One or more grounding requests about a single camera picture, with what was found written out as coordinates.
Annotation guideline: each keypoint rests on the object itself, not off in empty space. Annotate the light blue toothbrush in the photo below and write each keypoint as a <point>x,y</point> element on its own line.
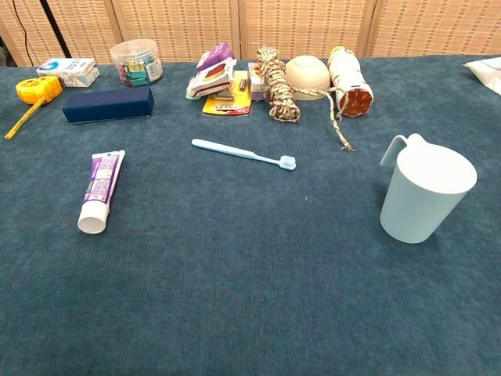
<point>235,150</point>

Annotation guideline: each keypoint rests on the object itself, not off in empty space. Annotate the purple white toothpaste tube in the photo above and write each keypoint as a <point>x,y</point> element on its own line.
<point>99,188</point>

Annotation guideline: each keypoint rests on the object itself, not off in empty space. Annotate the pale blue plastic cup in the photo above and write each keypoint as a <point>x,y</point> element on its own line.
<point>415,211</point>

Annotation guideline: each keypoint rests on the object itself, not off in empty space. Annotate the yellow red battery pack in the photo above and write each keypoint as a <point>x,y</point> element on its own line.
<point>223,105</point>

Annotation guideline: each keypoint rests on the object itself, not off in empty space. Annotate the small purple white box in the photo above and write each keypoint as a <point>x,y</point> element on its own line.
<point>255,84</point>

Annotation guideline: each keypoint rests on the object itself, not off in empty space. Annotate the blue table cloth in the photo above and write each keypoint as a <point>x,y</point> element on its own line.
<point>235,293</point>

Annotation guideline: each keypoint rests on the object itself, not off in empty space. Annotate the red white snack packet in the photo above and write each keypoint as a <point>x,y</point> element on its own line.
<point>213,78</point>

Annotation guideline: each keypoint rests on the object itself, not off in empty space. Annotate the beige upturned bowl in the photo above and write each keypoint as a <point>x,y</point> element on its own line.
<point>307,74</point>

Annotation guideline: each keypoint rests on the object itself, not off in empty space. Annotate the purple white snack packet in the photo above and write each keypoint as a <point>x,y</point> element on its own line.
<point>219,55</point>

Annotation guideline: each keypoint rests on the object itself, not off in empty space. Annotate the white bottle with orange base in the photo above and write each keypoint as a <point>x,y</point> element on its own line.
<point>346,74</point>

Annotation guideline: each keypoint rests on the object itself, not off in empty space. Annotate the navy blue rectangular box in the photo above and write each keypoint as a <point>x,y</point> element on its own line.
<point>105,103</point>

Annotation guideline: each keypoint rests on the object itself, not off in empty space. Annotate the woven bamboo folding screen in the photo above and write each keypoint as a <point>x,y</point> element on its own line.
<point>305,27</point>

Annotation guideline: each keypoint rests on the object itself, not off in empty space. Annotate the clear jar of binder clips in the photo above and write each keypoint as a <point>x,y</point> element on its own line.
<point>135,62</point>

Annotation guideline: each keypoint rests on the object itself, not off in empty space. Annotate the white blue small carton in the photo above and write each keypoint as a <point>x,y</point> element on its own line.
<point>66,68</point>

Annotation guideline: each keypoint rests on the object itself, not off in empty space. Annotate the yellow tape measure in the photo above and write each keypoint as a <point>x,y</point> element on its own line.
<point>37,89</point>

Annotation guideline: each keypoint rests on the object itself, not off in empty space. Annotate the black slanted stand pole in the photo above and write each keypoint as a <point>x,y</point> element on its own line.
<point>55,27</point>

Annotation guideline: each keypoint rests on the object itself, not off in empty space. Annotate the white plastic bag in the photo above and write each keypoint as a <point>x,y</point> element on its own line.
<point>487,72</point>

